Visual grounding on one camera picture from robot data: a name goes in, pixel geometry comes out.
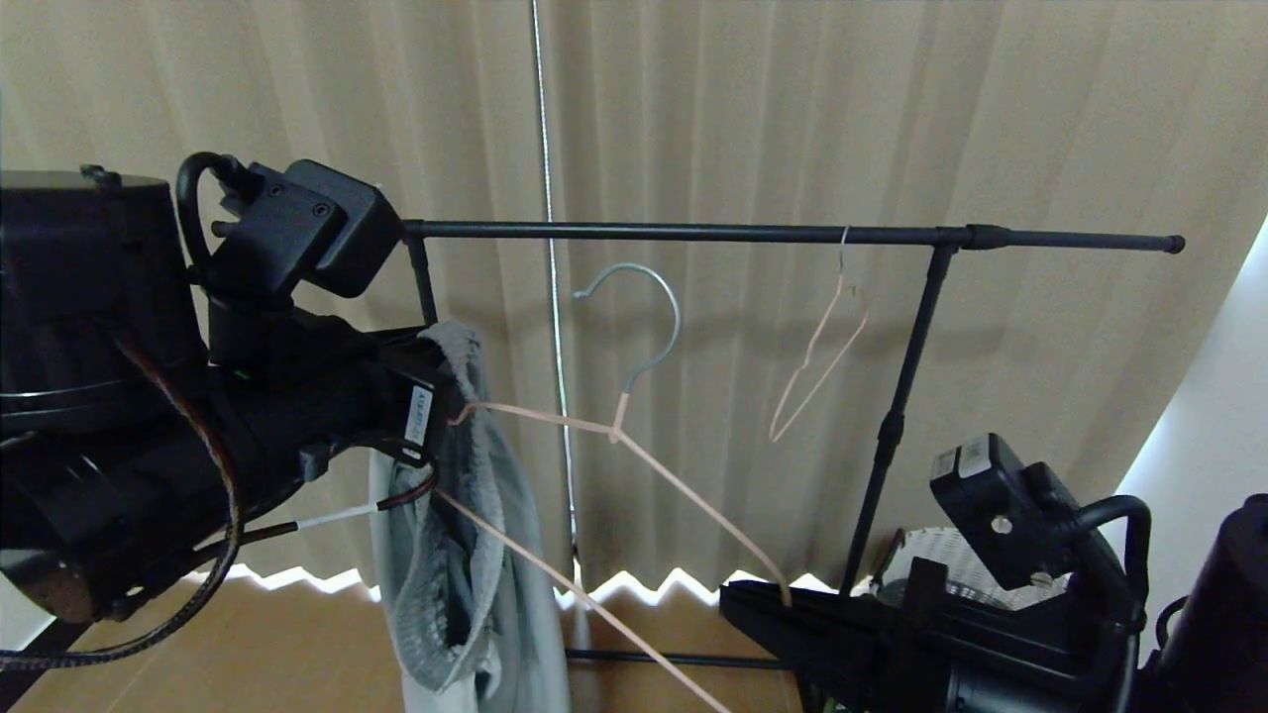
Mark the pink clothes hanger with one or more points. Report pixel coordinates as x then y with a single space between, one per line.
622 411
840 292

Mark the pale grey shorts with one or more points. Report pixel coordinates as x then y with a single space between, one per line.
446 594

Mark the white laundry basket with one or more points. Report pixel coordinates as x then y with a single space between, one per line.
951 555

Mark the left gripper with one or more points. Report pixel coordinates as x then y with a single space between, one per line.
327 406

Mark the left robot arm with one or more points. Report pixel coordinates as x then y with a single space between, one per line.
89 317

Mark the black clothes rack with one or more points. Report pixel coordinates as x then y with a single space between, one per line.
693 233

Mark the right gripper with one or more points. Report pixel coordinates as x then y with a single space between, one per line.
1010 673

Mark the beige curtain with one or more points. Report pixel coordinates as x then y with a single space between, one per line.
743 119

